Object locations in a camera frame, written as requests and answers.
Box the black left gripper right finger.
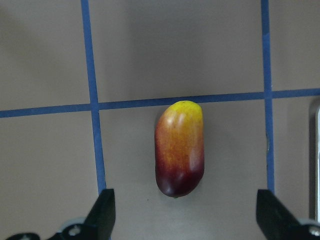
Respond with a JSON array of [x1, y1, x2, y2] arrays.
[[256, 189, 320, 240]]

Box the silver electronic kitchen scale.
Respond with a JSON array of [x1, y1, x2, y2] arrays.
[[308, 97, 320, 221]]

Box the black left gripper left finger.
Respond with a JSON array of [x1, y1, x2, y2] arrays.
[[4, 188, 116, 240]]

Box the red yellow mango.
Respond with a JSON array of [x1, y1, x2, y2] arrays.
[[154, 100, 205, 198]]

